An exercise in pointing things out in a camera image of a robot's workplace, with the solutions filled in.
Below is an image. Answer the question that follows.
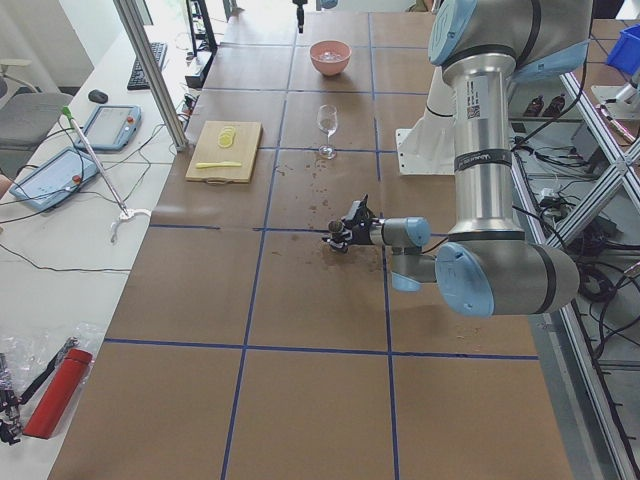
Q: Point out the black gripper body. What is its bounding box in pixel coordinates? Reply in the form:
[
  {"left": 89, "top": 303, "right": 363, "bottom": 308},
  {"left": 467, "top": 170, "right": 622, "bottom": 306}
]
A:
[{"left": 344, "top": 194, "right": 380, "bottom": 246}]

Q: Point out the steel jigger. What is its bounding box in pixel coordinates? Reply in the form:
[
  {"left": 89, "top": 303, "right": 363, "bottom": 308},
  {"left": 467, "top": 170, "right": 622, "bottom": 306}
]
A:
[{"left": 328, "top": 220, "right": 345, "bottom": 243}]

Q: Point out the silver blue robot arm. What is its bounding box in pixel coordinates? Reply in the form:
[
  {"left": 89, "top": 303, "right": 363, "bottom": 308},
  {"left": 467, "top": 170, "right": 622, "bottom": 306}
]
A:
[{"left": 327, "top": 1, "right": 593, "bottom": 317}]

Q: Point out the clear ice cubes pile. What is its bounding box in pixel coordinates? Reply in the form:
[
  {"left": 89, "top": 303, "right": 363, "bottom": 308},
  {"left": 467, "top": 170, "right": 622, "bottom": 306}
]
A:
[{"left": 316, "top": 50, "right": 344, "bottom": 63}]

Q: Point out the clear wine glass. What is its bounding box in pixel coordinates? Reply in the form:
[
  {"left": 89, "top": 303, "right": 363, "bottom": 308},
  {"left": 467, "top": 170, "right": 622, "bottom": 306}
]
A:
[{"left": 317, "top": 104, "right": 338, "bottom": 159}]

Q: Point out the pink bowl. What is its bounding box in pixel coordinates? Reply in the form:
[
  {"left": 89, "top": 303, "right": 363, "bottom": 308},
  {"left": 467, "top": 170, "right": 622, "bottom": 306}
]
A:
[{"left": 309, "top": 40, "right": 352, "bottom": 77}]

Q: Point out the bamboo cutting board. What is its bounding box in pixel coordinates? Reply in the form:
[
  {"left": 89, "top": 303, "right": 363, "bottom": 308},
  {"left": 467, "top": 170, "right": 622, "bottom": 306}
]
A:
[{"left": 185, "top": 121, "right": 262, "bottom": 183}]

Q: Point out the lemon slice stack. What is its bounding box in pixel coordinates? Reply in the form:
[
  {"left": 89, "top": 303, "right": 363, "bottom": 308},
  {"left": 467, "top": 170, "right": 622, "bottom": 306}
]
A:
[{"left": 217, "top": 125, "right": 236, "bottom": 149}]

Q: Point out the yellow plastic knife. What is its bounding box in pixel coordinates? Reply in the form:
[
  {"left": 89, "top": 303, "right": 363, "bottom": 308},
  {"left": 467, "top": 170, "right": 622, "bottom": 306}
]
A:
[{"left": 195, "top": 161, "right": 243, "bottom": 169}]

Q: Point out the black keyboard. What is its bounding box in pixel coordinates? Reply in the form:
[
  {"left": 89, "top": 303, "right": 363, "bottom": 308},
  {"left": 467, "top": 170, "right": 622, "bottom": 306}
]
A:
[{"left": 126, "top": 41, "right": 168, "bottom": 91}]

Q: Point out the white rod tool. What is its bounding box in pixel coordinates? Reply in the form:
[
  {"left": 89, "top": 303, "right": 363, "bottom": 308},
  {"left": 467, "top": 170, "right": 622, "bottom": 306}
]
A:
[{"left": 61, "top": 106, "right": 151, "bottom": 244}]

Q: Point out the black computer mouse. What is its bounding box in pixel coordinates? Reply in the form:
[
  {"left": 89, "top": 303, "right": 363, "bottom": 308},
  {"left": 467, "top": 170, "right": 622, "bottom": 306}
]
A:
[{"left": 88, "top": 89, "right": 109, "bottom": 104}]

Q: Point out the far teach pendant tablet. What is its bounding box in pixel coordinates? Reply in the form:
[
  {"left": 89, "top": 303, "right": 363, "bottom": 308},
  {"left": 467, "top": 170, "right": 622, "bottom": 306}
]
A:
[{"left": 81, "top": 105, "right": 142, "bottom": 152}]

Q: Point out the teach pendant tablet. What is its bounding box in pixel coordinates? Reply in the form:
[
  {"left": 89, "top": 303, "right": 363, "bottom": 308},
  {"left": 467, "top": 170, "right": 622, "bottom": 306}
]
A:
[
  {"left": 81, "top": 105, "right": 142, "bottom": 152},
  {"left": 9, "top": 147, "right": 98, "bottom": 211}
]

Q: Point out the near teach pendant tablet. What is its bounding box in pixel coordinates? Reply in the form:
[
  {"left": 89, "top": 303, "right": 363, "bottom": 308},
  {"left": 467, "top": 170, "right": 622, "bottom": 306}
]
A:
[{"left": 9, "top": 147, "right": 98, "bottom": 211}]

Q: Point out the blue plastic bin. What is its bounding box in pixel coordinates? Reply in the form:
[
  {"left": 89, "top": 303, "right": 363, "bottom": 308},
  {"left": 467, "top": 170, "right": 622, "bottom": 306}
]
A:
[{"left": 606, "top": 24, "right": 640, "bottom": 75}]

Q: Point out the red cylinder bottle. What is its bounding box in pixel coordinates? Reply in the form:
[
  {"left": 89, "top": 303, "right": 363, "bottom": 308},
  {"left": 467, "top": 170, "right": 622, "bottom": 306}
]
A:
[{"left": 23, "top": 348, "right": 93, "bottom": 439}]

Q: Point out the aluminium frame post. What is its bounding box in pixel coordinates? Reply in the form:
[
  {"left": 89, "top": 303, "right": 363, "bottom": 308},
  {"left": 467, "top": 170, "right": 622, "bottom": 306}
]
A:
[{"left": 113, "top": 0, "right": 188, "bottom": 152}]

